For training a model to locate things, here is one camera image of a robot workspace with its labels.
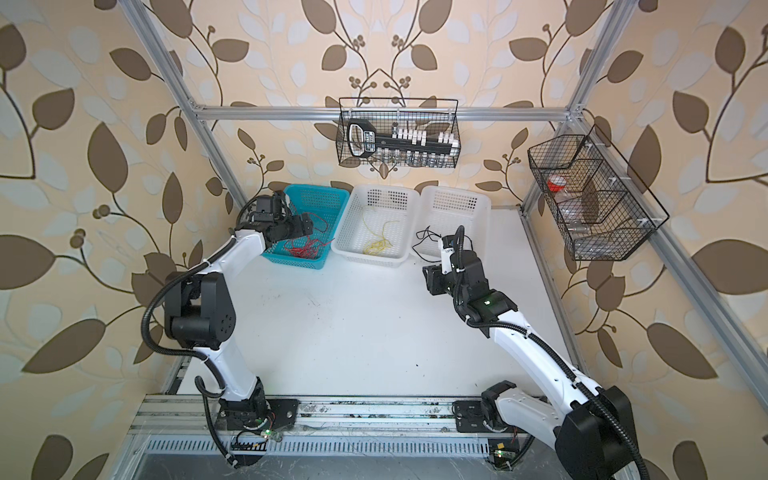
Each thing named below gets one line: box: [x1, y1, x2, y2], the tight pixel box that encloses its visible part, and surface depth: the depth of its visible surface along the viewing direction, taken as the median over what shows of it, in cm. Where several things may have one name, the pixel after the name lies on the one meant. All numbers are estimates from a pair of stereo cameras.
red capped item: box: [547, 174, 567, 192], surface depth 84 cm
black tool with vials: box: [347, 118, 460, 163], surface depth 86 cm
